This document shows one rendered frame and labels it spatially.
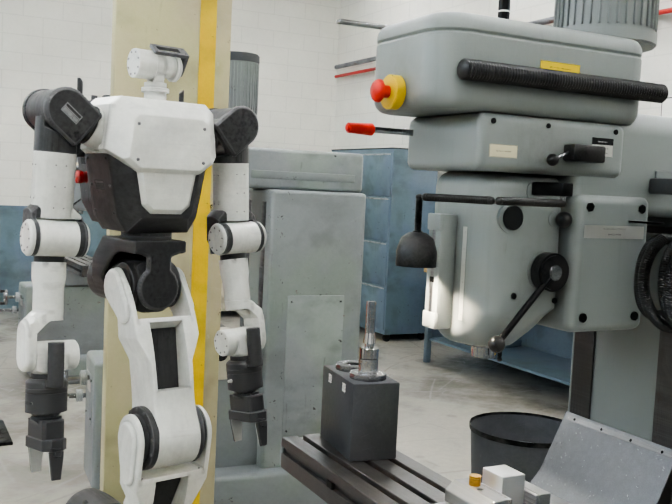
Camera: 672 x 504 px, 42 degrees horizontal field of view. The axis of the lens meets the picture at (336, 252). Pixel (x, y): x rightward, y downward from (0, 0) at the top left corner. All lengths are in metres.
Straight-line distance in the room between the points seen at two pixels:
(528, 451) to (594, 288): 1.93
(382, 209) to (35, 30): 4.40
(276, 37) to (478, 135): 9.89
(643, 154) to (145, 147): 1.03
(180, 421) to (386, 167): 7.14
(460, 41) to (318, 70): 10.08
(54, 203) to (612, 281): 1.16
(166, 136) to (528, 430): 2.50
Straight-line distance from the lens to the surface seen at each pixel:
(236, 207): 2.16
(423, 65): 1.49
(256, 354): 2.15
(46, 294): 1.97
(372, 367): 2.10
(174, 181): 2.00
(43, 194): 1.95
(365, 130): 1.62
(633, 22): 1.78
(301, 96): 11.41
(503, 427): 3.98
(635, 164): 1.75
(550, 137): 1.59
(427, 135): 1.63
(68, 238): 1.94
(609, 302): 1.72
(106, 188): 2.02
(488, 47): 1.51
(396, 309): 9.03
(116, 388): 3.22
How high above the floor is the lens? 1.59
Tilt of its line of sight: 4 degrees down
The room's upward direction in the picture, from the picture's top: 3 degrees clockwise
